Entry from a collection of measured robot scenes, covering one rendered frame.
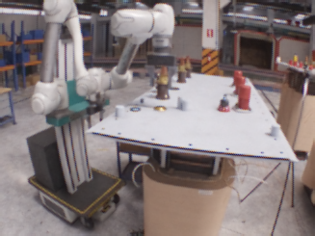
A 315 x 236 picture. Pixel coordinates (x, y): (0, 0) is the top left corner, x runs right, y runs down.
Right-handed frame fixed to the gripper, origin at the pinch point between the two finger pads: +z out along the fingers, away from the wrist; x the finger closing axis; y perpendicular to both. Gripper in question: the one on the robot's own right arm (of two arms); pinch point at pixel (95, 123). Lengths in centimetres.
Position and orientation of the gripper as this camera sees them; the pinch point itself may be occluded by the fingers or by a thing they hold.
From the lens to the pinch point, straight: 154.6
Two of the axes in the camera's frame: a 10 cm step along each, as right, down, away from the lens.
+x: -4.2, 2.7, -8.7
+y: -9.1, -1.5, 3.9
